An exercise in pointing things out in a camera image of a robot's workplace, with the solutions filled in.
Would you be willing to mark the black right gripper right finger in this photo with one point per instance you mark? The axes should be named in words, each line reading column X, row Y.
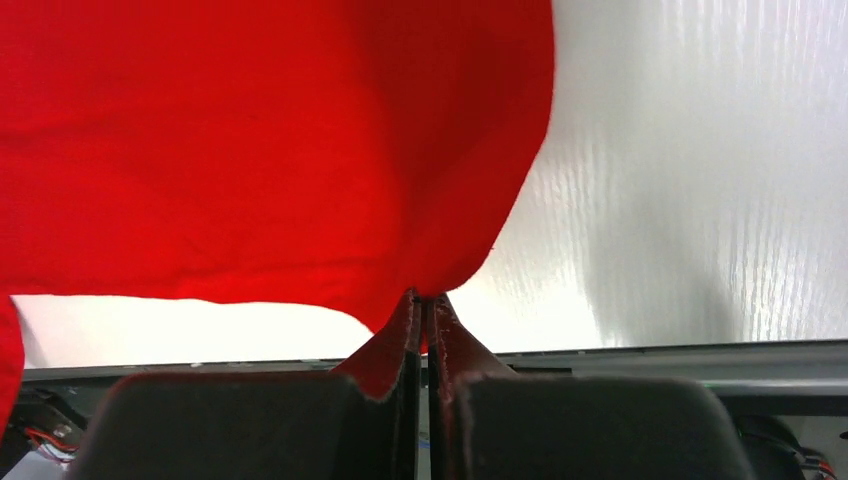
column 488, row 421

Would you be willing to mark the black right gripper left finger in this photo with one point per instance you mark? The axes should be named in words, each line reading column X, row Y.
column 358, row 420

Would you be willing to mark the red t shirt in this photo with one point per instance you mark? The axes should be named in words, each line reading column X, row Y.
column 329, row 153

